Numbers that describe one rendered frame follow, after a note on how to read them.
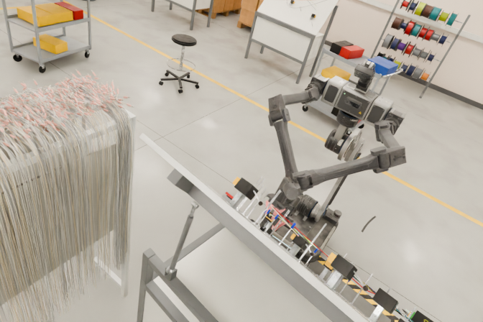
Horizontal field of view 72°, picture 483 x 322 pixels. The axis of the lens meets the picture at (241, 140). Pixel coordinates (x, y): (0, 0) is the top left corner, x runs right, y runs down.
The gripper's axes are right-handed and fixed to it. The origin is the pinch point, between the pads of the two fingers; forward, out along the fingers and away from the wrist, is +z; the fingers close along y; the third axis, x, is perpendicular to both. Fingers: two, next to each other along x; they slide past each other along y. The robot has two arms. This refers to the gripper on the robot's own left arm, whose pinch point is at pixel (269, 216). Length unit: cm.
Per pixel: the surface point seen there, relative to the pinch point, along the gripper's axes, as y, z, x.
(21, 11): -417, 5, 37
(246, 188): 10, -23, -52
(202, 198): 0, -14, -56
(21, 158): -50, 2, -87
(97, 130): -55, -9, -61
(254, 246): 22, -12, -55
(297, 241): 23.1, -8.6, -22.9
